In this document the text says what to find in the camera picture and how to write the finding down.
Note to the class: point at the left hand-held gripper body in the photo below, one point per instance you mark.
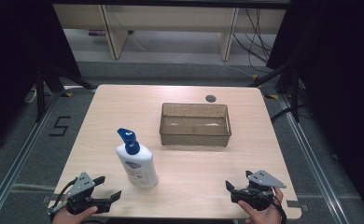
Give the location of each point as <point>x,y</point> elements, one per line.
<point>81,184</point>

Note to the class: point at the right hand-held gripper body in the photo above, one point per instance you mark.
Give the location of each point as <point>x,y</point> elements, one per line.
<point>264,179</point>

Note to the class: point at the white pump bottle blue cap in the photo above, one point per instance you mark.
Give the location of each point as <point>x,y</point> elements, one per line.
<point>138,168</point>

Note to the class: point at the brown translucent plastic basket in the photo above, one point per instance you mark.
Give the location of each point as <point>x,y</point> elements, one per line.
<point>195,140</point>

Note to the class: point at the person's left hand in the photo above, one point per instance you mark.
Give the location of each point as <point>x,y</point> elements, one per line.
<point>72,216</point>

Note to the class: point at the person's right hand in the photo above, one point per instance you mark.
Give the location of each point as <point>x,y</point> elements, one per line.
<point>261,215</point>

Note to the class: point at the round grey table grommet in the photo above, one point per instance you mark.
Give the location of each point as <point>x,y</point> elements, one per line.
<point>210,98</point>

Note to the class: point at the black metal stand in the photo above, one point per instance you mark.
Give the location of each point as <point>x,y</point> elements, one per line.
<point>40,93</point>
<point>294,93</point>

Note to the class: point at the dark curtain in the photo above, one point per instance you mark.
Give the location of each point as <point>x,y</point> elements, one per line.
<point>12,62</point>
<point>342,77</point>

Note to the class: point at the beige wooden desk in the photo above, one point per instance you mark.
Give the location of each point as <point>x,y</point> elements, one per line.
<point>170,18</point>

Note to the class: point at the metal floor rail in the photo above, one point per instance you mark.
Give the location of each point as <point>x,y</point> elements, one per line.
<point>15,165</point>
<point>314,161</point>

